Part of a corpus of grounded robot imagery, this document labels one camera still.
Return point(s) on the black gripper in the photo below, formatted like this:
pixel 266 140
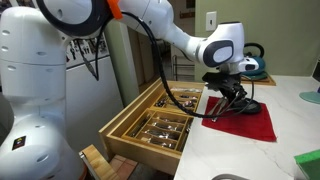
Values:
pixel 230 83

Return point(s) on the clear plastic packet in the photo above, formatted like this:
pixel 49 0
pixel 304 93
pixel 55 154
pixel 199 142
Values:
pixel 186 90

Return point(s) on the white light switch plate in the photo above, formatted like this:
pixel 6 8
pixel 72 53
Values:
pixel 211 21

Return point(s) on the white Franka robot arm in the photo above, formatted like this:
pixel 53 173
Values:
pixel 33 66

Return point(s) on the green sponge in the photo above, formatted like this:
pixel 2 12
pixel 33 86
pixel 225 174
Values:
pixel 310 165

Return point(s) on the large silver serving spoon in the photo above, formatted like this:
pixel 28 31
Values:
pixel 188 127

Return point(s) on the white refrigerator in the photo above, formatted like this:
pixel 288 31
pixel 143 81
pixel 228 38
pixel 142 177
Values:
pixel 96 100

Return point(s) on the red cloth towel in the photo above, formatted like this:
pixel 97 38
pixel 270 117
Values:
pixel 243 128

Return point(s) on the dark screen edge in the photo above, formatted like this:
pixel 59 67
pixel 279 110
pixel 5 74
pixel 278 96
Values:
pixel 317 71

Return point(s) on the wooden kitchen drawer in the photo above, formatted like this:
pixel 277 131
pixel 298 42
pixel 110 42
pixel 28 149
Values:
pixel 140 153

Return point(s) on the black figure fridge magnet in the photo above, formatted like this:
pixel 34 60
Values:
pixel 73 53

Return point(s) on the wooden cutting board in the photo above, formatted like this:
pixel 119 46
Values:
pixel 100 165

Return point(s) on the large wooden cutlery organizer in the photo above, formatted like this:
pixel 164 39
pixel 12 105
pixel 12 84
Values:
pixel 156 131

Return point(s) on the small wooden cutlery organizer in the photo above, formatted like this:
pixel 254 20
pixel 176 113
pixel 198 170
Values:
pixel 173 100

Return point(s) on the wooden trivet board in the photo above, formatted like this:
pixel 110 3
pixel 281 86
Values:
pixel 270 81

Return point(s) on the brown wall shelf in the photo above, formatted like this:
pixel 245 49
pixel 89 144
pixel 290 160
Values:
pixel 187 14

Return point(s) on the light teal round plate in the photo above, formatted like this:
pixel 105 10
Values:
pixel 311 97

